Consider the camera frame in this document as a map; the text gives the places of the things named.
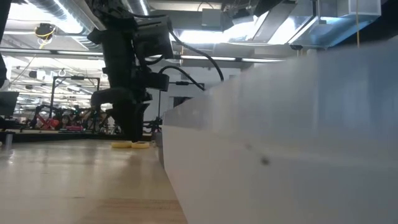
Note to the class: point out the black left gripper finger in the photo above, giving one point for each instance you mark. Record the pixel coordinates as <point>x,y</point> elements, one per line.
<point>125,121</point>
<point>139,121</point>

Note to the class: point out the clear pencil case grey lid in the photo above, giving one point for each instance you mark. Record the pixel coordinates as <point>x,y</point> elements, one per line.
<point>280,140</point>

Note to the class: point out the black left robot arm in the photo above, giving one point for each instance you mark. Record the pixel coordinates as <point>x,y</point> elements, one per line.
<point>118,18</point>

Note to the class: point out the pink object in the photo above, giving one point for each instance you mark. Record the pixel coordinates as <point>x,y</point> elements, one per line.
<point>74,128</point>

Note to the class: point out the person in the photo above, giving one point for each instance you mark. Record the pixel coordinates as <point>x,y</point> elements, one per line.
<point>65,120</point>

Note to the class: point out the long ceiling light bar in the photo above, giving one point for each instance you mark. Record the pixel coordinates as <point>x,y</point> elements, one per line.
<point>62,53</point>

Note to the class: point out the red object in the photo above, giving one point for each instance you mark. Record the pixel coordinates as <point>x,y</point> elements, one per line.
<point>49,123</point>

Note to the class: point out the dark background monitor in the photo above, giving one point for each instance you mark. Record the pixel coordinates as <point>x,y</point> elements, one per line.
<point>7,104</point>

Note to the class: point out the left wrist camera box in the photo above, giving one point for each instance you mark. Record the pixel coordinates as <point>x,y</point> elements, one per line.
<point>155,81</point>

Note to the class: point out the tall black station frame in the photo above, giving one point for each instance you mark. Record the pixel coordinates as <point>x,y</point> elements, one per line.
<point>77,77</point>

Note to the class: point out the black aluminium table frame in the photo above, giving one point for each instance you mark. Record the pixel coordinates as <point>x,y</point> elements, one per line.
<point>46,136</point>

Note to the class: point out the grey metal post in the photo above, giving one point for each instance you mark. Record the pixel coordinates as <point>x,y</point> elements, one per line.
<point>8,140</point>

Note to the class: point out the large silver rectangular duct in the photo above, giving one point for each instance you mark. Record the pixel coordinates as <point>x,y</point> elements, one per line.
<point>335,28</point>

